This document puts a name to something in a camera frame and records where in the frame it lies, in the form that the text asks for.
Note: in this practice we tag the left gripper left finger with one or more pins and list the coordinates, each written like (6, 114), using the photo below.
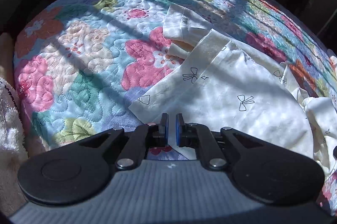
(144, 137)

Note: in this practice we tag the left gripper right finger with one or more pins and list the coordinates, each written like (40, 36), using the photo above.
(200, 138)

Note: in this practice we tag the cream patterned pajama garment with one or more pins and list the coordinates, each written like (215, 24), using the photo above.
(224, 82)

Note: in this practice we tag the floral quilted bedspread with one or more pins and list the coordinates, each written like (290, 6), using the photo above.
(80, 64)

